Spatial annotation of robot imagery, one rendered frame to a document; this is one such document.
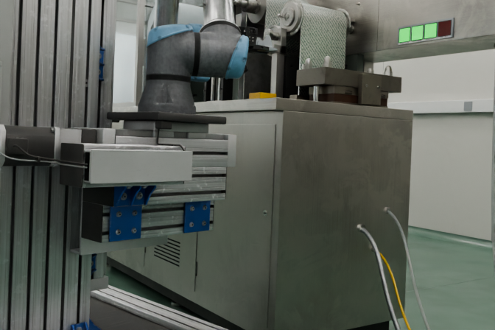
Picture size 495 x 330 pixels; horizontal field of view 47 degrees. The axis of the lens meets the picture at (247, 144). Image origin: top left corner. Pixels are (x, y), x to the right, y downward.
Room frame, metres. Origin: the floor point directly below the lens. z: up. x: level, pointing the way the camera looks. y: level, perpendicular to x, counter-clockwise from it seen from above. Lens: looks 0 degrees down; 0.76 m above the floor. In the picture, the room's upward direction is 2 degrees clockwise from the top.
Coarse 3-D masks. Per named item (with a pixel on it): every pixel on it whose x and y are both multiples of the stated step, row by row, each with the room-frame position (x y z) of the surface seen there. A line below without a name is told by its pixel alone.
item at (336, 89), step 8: (312, 88) 2.15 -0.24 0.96; (320, 88) 2.11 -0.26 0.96; (328, 88) 2.08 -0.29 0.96; (336, 88) 2.06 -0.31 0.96; (344, 88) 2.08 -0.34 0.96; (352, 88) 2.11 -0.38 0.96; (312, 96) 2.16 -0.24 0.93; (320, 96) 2.12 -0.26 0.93; (328, 96) 2.08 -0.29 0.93; (336, 96) 2.06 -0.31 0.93; (344, 96) 2.09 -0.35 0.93; (352, 96) 2.11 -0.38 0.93; (384, 96) 2.20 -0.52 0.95; (352, 104) 2.11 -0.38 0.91; (360, 104) 2.13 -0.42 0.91; (384, 104) 2.21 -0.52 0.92
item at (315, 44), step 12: (312, 36) 2.24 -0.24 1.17; (324, 36) 2.27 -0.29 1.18; (336, 36) 2.31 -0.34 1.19; (300, 48) 2.21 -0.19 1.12; (312, 48) 2.24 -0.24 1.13; (324, 48) 2.27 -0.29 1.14; (336, 48) 2.31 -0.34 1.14; (300, 60) 2.20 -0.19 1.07; (312, 60) 2.24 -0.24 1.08; (336, 60) 2.31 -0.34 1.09
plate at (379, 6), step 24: (312, 0) 2.65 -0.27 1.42; (336, 0) 2.52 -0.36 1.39; (360, 0) 2.39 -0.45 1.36; (384, 0) 2.29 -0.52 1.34; (408, 0) 2.18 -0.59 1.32; (432, 0) 2.09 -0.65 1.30; (456, 0) 2.01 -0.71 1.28; (480, 0) 1.93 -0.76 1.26; (240, 24) 3.15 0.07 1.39; (360, 24) 2.39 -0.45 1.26; (384, 24) 2.28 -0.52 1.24; (408, 24) 2.18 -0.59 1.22; (456, 24) 2.00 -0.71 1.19; (480, 24) 1.92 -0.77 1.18; (360, 48) 2.38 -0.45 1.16; (384, 48) 2.28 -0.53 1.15; (408, 48) 2.21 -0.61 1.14; (432, 48) 2.19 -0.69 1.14; (456, 48) 2.17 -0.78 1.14; (480, 48) 2.15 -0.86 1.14
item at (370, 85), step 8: (360, 80) 2.10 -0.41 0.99; (368, 80) 2.11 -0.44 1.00; (376, 80) 2.13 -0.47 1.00; (360, 88) 2.10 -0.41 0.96; (368, 88) 2.11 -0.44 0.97; (376, 88) 2.14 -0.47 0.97; (360, 96) 2.10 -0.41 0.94; (368, 96) 2.11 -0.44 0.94; (376, 96) 2.14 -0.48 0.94; (368, 104) 2.11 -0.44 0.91; (376, 104) 2.14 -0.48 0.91
